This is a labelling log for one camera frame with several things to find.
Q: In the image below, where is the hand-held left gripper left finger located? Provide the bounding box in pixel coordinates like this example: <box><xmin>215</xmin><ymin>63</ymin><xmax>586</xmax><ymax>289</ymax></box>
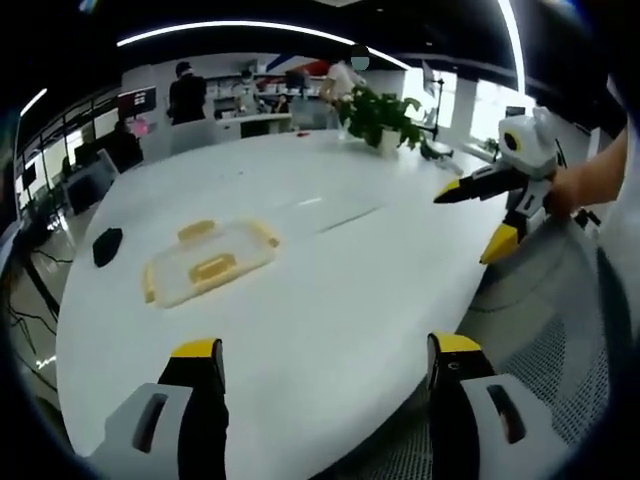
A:
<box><xmin>87</xmin><ymin>338</ymin><xmax>230</xmax><ymax>480</ymax></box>

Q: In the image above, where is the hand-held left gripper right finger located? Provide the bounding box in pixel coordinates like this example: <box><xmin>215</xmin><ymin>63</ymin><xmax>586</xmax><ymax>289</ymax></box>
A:
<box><xmin>426</xmin><ymin>331</ymin><xmax>557</xmax><ymax>480</ymax></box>

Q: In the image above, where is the clear lid with yellow clips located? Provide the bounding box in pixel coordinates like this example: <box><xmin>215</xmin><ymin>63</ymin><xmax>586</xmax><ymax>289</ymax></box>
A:
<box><xmin>143</xmin><ymin>216</ymin><xmax>281</xmax><ymax>310</ymax></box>

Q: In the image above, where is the person's right hand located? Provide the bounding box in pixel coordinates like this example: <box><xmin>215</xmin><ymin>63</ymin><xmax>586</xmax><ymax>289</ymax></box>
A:
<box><xmin>545</xmin><ymin>162</ymin><xmax>590</xmax><ymax>219</ymax></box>

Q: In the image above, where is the black desk lamp stand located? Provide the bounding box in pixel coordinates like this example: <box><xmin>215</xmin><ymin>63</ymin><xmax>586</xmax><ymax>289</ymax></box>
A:
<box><xmin>418</xmin><ymin>59</ymin><xmax>456</xmax><ymax>162</ymax></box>

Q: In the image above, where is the green potted plant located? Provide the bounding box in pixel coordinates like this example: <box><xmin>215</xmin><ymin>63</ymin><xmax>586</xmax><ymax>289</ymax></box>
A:
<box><xmin>337</xmin><ymin>85</ymin><xmax>426</xmax><ymax>153</ymax></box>

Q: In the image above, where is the black cloth pouch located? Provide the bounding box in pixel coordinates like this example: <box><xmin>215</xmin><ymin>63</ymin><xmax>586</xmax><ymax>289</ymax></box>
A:
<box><xmin>92</xmin><ymin>227</ymin><xmax>124</xmax><ymax>268</ymax></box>

